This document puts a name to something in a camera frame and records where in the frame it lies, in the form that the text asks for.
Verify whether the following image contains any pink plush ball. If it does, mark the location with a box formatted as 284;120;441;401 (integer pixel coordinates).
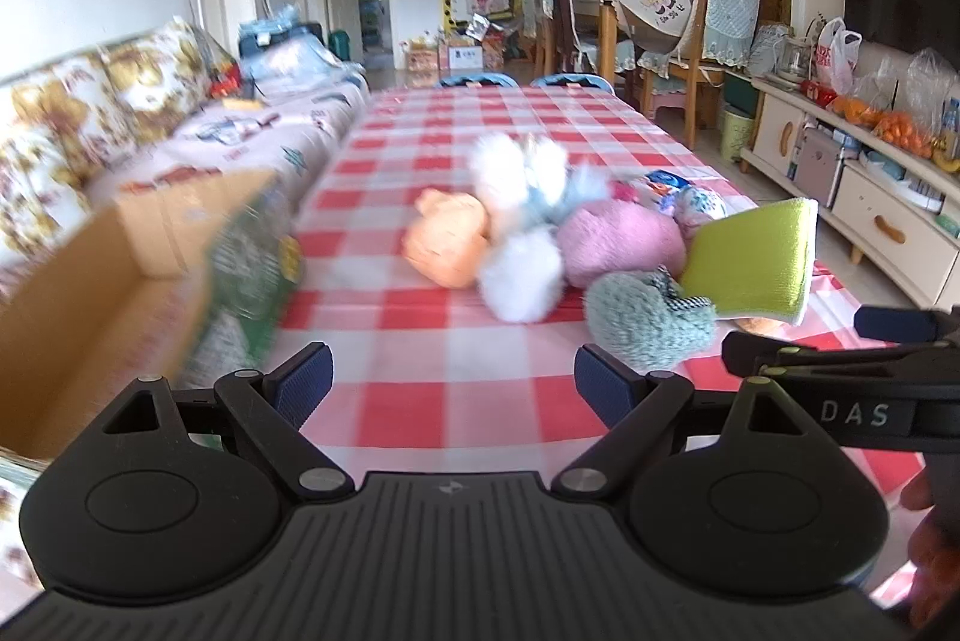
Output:
559;198;687;290

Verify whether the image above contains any floral sofa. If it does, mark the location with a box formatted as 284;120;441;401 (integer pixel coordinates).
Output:
0;15;372;589

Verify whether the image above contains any blue chair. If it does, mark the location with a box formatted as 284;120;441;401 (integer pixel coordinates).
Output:
437;73;520;89
530;73;608;89

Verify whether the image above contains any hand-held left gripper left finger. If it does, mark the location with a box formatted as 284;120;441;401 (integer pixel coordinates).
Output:
82;343;355;504

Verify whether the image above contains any pink stool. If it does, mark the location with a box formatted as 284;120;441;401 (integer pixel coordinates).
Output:
645;86;691;121

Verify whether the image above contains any teal plush toy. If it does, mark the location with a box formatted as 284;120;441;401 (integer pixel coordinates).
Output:
583;270;719;372

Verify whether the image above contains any blue tissue packet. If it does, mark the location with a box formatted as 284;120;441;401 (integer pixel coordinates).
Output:
645;168;695;213

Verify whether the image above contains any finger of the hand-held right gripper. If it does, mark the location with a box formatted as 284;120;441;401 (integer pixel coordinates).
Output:
720;332;931;381
853;303;960;344

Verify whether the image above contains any white printed cloth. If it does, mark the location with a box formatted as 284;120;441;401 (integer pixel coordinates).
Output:
616;0;702;53

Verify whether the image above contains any person's right hand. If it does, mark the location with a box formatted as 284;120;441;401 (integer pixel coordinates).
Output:
898;470;960;633

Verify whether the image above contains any red checked tablecloth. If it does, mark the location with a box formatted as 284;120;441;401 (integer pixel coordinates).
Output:
277;85;927;604

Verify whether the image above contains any red floral cloth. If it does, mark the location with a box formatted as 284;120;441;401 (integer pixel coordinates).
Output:
607;177;650;207

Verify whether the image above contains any wooden dining table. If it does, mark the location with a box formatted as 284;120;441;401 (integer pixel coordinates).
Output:
570;0;638;88

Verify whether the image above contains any wooden chair teal cover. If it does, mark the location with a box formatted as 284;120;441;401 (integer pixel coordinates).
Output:
637;0;762;151

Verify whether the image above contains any pile of blue bags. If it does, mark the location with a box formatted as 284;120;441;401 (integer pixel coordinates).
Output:
238;0;335;64

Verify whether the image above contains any floral cloth bundle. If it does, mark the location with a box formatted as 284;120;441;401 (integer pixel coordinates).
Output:
671;183;728;230

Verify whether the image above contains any white fluffy plush toy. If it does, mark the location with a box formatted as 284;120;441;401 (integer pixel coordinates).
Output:
469;131;608;323

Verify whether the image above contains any cream TV cabinet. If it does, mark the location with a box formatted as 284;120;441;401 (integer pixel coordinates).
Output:
739;75;960;312

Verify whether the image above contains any pink printed sofa sheet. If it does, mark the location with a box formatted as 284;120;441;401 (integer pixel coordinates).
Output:
82;79;372;222

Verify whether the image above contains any green patterned waste bin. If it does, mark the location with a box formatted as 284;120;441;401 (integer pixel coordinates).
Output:
721;105;758;164

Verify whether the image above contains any green sponge cloth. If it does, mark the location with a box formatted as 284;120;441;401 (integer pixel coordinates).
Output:
679;197;820;327

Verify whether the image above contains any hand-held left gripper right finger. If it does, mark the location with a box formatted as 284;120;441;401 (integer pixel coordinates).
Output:
551;345;826;502

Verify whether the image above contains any white plastic bag red print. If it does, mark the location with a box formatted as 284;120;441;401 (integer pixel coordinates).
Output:
814;17;863;95

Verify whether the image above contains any glass jar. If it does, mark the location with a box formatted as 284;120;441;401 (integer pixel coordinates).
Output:
776;37;815;82

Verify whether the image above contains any orange plush toy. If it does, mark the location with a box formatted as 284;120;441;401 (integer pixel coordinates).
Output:
401;187;492;290

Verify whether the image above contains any bag of oranges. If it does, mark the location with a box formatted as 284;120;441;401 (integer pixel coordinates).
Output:
874;109;935;158
832;95;882;130

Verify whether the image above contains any dining chair brown cover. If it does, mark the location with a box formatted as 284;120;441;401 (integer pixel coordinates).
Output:
534;0;601;76

